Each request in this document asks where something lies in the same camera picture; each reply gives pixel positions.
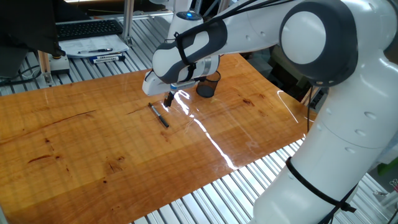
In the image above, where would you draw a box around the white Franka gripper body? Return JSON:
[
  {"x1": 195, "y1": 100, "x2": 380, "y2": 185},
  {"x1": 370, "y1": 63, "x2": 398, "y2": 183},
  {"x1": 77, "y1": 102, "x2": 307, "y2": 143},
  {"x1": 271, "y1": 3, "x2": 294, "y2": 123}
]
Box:
[{"x1": 142, "y1": 70, "x2": 175, "y2": 97}]

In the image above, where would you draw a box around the black and grey pen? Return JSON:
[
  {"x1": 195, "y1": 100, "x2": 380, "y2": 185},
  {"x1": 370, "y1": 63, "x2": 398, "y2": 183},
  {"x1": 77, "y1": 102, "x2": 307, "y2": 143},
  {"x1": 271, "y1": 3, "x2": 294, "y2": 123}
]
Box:
[{"x1": 147, "y1": 102, "x2": 170, "y2": 129}]

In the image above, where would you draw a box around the black mesh pen holder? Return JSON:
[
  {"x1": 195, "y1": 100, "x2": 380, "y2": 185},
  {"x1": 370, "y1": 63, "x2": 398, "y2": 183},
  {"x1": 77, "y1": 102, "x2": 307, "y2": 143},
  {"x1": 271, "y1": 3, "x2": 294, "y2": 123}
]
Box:
[{"x1": 195, "y1": 70, "x2": 222, "y2": 99}]

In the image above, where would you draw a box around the black pen on papers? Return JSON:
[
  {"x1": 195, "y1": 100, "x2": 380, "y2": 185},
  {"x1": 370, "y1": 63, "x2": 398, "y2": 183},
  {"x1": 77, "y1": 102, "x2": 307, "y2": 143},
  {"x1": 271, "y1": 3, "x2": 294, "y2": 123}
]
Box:
[{"x1": 77, "y1": 47, "x2": 114, "y2": 55}]

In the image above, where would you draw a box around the blue and white marker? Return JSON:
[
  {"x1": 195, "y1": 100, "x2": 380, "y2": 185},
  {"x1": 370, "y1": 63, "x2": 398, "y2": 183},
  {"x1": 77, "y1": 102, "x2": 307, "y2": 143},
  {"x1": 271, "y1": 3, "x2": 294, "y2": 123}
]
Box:
[{"x1": 88, "y1": 52, "x2": 126, "y2": 65}]

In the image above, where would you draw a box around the white paper stack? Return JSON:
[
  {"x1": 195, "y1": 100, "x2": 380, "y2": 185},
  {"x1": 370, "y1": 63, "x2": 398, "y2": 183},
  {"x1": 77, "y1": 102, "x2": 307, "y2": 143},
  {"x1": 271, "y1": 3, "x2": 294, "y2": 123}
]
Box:
[{"x1": 58, "y1": 34, "x2": 130, "y2": 59}]

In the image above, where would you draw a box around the wood-grain table mat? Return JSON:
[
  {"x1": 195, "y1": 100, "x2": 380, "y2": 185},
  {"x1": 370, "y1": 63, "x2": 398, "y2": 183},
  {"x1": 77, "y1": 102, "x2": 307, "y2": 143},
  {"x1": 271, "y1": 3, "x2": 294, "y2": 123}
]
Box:
[{"x1": 0, "y1": 52, "x2": 318, "y2": 224}]

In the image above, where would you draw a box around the black computer keyboard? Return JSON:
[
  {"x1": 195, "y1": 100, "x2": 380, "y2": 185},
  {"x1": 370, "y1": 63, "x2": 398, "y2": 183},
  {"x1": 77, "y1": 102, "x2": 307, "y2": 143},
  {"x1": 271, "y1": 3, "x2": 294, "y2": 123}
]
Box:
[{"x1": 55, "y1": 19, "x2": 124, "y2": 42}]

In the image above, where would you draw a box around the white box with knob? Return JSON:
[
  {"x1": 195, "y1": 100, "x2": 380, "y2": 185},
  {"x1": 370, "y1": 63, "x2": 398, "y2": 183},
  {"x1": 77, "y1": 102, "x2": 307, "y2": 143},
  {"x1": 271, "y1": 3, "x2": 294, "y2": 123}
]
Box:
[{"x1": 49, "y1": 52, "x2": 71, "y2": 75}]

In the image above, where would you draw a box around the wooden strip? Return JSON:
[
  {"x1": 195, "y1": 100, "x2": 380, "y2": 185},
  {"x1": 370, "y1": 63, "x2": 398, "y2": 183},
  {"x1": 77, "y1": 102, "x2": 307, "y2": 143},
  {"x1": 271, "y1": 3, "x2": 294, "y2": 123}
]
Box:
[{"x1": 37, "y1": 50, "x2": 52, "y2": 86}]

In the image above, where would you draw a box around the wooden stick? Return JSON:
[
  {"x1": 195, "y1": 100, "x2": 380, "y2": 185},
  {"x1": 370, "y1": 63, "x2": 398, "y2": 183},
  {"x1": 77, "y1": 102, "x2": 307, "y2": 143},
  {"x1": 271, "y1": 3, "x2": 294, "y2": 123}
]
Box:
[
  {"x1": 300, "y1": 86, "x2": 317, "y2": 106},
  {"x1": 306, "y1": 88, "x2": 322, "y2": 110}
]

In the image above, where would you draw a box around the green object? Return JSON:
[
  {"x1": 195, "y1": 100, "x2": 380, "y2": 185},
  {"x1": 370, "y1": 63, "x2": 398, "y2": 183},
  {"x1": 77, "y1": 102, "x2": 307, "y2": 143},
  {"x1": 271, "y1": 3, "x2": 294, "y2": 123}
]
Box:
[{"x1": 377, "y1": 157, "x2": 398, "y2": 175}]

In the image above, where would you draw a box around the silver wrist-mounted camera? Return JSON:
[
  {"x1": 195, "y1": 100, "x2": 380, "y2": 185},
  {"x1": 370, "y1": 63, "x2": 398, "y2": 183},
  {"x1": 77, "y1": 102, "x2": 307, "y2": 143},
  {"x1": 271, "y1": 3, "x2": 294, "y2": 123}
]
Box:
[{"x1": 169, "y1": 80, "x2": 197, "y2": 92}]

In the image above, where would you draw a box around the aluminium profile rail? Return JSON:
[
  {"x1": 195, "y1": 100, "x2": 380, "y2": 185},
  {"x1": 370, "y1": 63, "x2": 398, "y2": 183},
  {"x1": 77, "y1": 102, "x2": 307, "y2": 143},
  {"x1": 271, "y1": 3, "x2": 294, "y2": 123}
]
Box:
[{"x1": 55, "y1": 11, "x2": 174, "y2": 25}]

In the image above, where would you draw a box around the aluminium profile post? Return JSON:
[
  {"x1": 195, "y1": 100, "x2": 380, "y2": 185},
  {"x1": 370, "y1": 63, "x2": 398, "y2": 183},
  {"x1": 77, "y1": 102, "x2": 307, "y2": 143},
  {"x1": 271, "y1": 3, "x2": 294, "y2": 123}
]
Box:
[{"x1": 121, "y1": 0, "x2": 136, "y2": 47}]

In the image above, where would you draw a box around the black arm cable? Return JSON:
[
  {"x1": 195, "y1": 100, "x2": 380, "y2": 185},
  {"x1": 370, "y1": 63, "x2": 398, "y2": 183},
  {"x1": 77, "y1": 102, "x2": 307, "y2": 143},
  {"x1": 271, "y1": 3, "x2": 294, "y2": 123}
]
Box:
[{"x1": 198, "y1": 0, "x2": 358, "y2": 224}]

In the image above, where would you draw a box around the thin black cable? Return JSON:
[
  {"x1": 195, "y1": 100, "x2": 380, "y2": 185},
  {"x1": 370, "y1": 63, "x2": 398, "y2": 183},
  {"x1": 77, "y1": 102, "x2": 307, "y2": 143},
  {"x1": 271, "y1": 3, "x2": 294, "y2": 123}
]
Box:
[{"x1": 0, "y1": 64, "x2": 42, "y2": 88}]

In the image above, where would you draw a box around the black strap on arm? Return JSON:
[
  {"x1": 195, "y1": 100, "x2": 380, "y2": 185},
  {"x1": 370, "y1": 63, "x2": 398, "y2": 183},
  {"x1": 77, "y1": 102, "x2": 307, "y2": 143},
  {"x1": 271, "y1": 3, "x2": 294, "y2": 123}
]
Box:
[{"x1": 285, "y1": 157, "x2": 358, "y2": 214}]

